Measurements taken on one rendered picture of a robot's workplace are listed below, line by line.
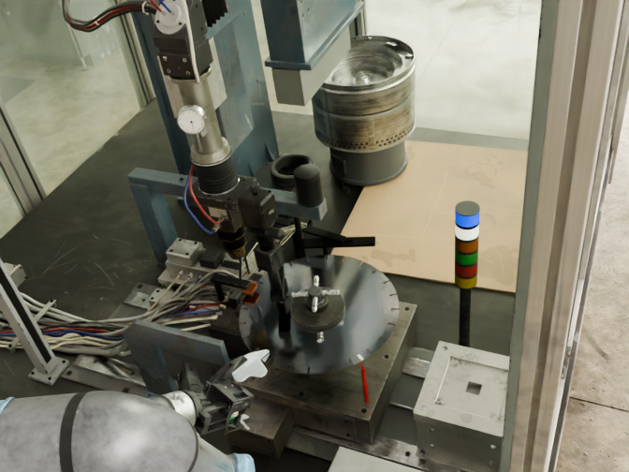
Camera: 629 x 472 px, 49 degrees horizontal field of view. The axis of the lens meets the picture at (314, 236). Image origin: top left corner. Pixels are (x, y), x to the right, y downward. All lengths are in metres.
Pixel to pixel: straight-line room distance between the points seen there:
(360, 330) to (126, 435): 0.69
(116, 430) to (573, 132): 0.54
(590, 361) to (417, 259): 0.99
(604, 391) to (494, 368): 1.18
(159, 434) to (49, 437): 0.11
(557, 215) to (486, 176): 1.39
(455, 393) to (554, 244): 0.67
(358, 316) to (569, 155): 0.83
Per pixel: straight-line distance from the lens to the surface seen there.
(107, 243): 2.10
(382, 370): 1.45
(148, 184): 1.76
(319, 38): 1.55
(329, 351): 1.36
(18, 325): 1.67
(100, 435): 0.80
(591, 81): 0.62
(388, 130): 1.94
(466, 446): 1.36
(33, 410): 0.84
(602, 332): 2.71
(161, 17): 1.16
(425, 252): 1.83
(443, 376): 1.37
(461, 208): 1.32
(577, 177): 0.67
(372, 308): 1.43
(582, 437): 2.42
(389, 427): 1.48
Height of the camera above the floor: 1.98
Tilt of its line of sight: 40 degrees down
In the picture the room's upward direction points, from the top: 9 degrees counter-clockwise
